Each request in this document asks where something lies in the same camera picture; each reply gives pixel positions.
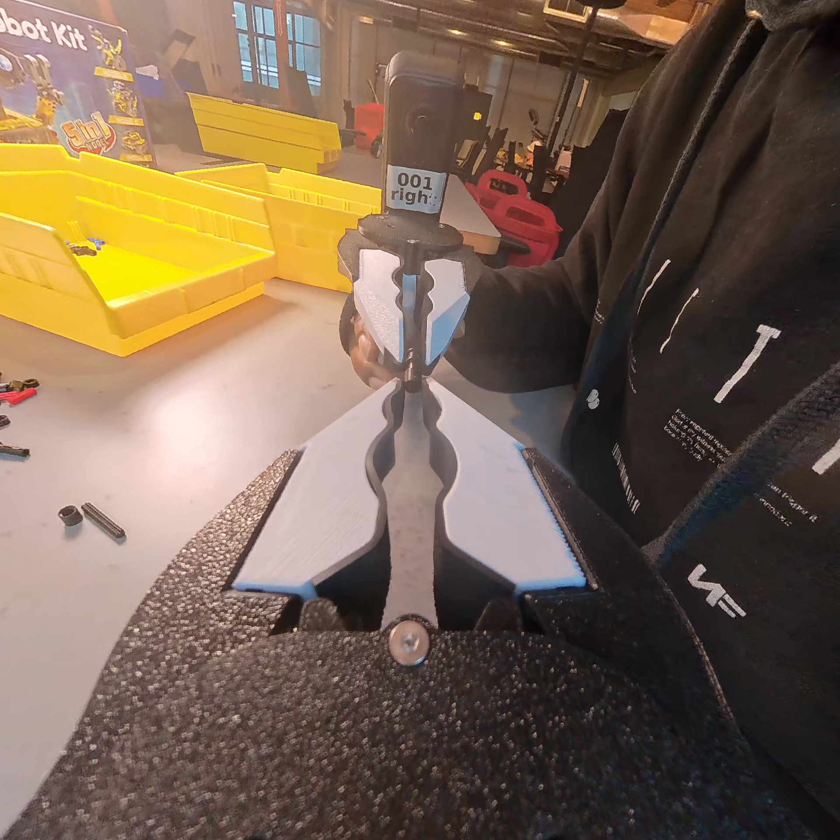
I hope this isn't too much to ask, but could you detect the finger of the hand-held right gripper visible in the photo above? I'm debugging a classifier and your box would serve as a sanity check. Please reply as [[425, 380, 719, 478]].
[[413, 259, 472, 366], [353, 249, 409, 364]]

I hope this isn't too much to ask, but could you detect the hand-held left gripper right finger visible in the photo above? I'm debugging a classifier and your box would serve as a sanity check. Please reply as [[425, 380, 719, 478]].
[[423, 379, 587, 625]]

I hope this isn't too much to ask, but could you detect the wide yellow plastic bin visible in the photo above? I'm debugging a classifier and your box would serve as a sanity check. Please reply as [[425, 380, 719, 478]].
[[0, 143, 277, 358]]

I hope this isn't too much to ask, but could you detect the black axle rod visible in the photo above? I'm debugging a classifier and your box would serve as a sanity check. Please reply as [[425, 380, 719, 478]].
[[81, 501, 127, 541]]

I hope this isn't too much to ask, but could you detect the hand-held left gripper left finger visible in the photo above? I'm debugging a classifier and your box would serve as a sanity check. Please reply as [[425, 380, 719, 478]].
[[232, 379, 405, 618]]

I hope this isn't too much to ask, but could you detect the pile of small building parts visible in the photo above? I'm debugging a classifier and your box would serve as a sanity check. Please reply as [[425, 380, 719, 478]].
[[0, 375, 41, 461]]

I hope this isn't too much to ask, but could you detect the red plastic case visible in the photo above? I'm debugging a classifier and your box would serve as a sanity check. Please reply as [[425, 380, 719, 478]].
[[472, 167, 527, 198], [489, 192, 564, 267]]

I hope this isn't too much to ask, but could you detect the robot kit box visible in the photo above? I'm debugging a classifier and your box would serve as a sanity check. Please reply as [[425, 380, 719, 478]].
[[0, 0, 159, 169]]

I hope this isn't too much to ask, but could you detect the white-top side table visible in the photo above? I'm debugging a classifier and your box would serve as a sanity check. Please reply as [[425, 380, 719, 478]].
[[438, 176, 504, 254]]

